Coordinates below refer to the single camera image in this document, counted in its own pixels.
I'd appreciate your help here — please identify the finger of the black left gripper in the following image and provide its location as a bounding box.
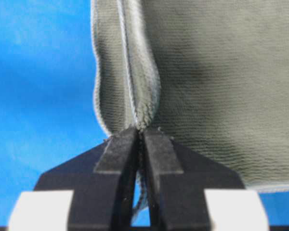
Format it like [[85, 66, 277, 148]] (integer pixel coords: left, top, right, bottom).
[[8, 127, 138, 231], [143, 128, 267, 231]]

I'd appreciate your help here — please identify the grey large towel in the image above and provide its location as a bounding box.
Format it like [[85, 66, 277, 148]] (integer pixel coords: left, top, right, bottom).
[[91, 0, 289, 223]]

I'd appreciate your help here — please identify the blue table cloth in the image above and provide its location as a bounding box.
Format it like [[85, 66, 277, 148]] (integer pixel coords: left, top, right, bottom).
[[0, 0, 289, 226]]

